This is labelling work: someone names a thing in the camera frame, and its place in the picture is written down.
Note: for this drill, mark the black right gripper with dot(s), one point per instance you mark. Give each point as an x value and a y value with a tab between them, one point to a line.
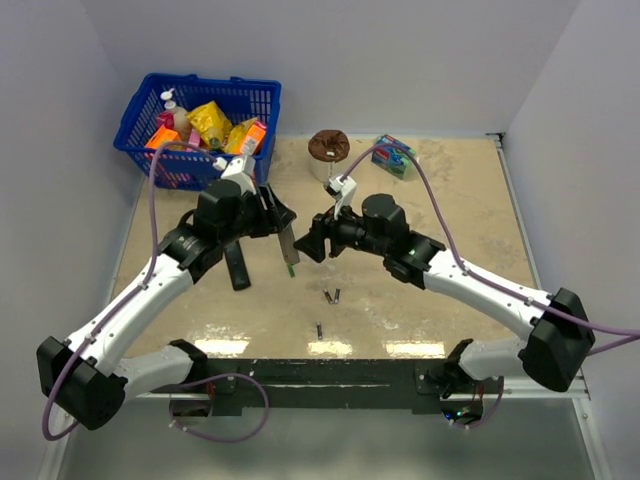
324	226

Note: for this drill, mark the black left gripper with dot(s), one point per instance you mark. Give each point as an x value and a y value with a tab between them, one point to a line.
273	219

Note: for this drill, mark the beige white remote control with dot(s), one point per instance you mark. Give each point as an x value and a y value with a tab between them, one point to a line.
286	240

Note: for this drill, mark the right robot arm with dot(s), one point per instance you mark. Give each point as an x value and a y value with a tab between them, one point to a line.
551	337

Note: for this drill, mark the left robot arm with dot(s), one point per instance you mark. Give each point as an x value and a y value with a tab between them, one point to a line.
84	374

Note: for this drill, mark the orange carton right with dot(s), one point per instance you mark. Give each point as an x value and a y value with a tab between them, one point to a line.
246	137

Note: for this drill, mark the orange carton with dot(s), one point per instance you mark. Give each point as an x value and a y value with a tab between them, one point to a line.
246	137
161	136

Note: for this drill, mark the white roll with brown top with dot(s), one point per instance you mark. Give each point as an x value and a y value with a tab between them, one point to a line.
329	150

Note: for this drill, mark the blue plastic basket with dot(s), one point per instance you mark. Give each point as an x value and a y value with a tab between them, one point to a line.
227	117

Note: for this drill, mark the pink carton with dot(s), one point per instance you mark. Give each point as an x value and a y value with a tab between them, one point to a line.
193	141

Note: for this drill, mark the green sponge pack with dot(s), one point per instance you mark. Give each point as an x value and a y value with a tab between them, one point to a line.
393	156

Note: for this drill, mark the yellow snack bag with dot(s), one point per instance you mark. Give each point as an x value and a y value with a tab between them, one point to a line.
211	123

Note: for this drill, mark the soap pump bottle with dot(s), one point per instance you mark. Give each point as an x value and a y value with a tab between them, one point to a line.
175	115

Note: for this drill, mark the orange carton left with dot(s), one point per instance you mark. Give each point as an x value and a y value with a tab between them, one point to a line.
161	136

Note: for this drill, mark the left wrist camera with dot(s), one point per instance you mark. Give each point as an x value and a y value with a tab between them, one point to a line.
240	169

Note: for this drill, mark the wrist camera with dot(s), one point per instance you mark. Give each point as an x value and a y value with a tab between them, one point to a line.
342	189
240	169

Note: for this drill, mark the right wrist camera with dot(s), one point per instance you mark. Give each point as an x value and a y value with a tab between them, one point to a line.
342	189

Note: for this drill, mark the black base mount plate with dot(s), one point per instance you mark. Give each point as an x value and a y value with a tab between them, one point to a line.
419	386

